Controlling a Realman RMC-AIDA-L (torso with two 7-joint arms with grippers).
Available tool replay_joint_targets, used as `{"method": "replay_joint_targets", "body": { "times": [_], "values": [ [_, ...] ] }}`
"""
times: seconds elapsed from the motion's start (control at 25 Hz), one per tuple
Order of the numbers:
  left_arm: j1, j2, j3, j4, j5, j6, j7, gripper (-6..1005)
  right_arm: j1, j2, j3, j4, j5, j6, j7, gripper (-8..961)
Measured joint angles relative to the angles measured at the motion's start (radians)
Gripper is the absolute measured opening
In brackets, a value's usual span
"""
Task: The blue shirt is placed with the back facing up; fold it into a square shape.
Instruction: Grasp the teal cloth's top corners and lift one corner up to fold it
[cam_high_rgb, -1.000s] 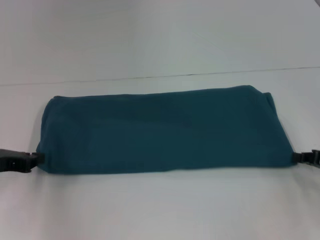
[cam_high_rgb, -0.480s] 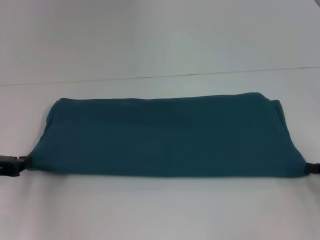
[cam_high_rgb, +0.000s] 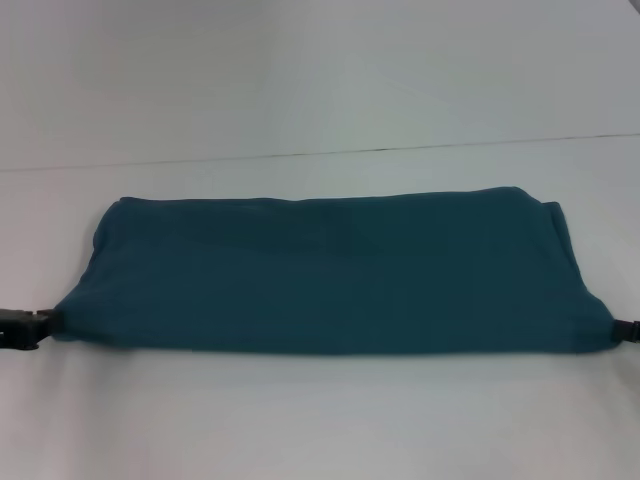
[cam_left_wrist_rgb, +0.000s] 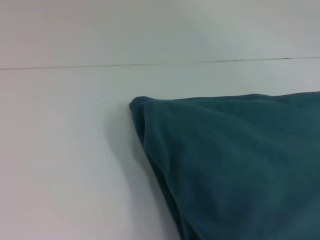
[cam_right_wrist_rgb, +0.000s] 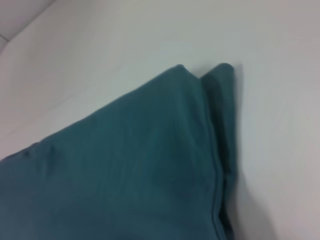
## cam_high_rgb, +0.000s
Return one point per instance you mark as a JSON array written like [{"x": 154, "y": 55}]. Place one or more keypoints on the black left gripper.
[{"x": 17, "y": 330}]

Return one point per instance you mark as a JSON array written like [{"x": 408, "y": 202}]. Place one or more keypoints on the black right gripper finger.
[{"x": 627, "y": 331}]

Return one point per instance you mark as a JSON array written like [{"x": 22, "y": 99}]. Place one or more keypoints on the teal blue shirt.
[{"x": 325, "y": 275}]

